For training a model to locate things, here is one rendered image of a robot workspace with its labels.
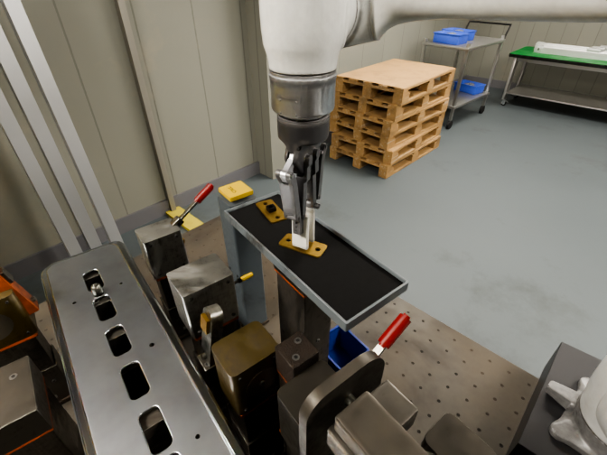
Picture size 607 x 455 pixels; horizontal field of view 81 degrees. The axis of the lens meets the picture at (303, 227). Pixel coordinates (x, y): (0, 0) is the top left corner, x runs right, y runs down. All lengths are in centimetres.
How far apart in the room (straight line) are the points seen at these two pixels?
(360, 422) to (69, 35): 240
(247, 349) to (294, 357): 8
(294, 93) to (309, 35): 7
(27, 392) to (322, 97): 63
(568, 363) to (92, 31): 258
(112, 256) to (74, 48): 173
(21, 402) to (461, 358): 98
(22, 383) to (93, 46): 208
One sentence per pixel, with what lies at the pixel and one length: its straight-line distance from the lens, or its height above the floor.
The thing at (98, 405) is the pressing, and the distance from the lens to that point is 72.
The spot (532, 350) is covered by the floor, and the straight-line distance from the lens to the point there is 224.
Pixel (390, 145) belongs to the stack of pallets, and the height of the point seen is 30.
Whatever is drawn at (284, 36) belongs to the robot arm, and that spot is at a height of 151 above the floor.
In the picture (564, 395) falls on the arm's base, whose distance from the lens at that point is 99.
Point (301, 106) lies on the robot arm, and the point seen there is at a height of 143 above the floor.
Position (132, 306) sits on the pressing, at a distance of 84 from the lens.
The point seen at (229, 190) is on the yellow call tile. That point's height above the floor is 116.
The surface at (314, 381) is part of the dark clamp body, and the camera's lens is 57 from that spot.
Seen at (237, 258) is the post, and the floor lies 99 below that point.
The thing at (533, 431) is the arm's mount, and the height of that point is 80.
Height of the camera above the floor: 157
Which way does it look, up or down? 36 degrees down
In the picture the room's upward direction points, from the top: straight up
